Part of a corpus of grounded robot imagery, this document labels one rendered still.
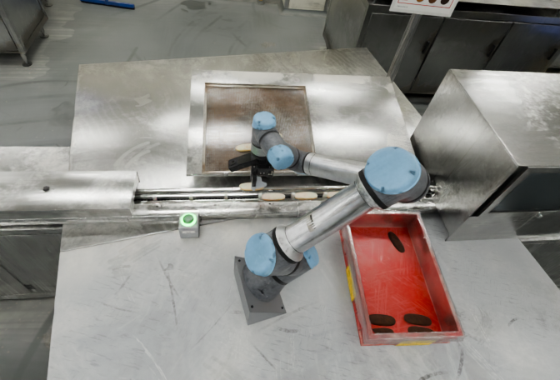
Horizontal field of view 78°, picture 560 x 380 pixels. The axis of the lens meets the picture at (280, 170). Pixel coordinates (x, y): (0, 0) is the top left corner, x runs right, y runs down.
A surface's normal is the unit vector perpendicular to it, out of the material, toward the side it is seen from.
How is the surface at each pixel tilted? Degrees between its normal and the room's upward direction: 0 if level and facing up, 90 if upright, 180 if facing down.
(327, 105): 10
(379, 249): 0
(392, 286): 0
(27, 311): 0
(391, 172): 39
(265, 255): 54
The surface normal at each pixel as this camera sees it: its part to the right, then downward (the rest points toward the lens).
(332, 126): 0.13, -0.50
